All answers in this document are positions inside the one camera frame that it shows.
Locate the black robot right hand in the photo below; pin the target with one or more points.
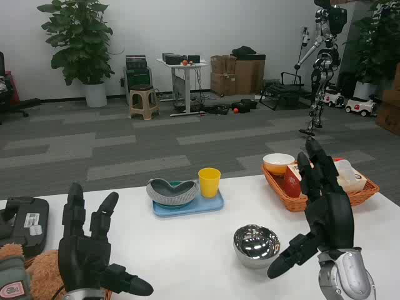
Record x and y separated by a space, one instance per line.
331 218

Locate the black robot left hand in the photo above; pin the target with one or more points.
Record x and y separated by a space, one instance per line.
81 256

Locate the shiny metal bowl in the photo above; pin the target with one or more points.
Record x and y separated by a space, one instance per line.
250 247

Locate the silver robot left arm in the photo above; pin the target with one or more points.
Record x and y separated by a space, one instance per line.
81 295

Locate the white and orange ceramic bowl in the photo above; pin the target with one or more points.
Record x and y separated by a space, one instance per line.
276 161

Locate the brown teddy bear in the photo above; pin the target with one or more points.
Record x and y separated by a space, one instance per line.
43 272

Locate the orange wicker basket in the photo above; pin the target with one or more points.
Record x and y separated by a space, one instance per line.
290 203

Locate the red and beige tissue box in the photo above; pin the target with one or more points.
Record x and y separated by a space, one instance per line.
292 184

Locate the black hard case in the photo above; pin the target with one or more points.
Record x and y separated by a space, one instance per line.
28 231

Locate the grey knitted heart-shaped basket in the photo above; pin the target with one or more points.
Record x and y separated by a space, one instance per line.
175 197

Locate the white toy ride-on car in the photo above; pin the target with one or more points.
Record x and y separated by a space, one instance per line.
359 107
334 99

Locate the teal plate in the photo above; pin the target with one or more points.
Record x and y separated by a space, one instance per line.
177 184

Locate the brown cardboard box pile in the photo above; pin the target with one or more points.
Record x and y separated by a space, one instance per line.
389 112

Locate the light blue plastic tray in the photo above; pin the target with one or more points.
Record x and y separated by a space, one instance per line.
206 204

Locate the yellow plastic cup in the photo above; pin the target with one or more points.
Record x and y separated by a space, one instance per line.
209 184

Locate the black folding chair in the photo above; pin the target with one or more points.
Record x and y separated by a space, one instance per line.
281 92

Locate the silver black humanoid robot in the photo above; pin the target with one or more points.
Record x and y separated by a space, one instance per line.
322 78

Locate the flat black equipment bag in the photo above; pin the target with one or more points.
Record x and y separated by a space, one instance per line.
217 109

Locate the beige plastic stool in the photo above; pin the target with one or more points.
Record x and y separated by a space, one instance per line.
143 93

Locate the stacked open cardboard boxes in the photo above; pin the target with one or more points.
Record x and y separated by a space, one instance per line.
222 81

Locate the flat black box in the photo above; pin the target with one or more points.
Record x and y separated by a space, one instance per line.
257 57

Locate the leafy plant in white pot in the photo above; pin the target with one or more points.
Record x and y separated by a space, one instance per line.
78 40
375 47

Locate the black cloth bag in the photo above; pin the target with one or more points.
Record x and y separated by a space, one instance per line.
243 51

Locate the grey computer tower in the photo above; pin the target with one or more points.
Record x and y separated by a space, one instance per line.
179 90

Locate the black and green crate stack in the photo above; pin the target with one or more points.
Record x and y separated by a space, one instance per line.
137 72

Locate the small black box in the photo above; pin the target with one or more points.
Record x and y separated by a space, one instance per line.
193 58

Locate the white standing desk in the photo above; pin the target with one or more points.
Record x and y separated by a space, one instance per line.
175 63

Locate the black equipment boxes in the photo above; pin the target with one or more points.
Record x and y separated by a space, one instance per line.
173 59

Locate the black wall socket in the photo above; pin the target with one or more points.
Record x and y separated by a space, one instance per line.
122 82

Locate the white wall device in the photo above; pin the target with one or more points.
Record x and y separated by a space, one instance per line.
305 36

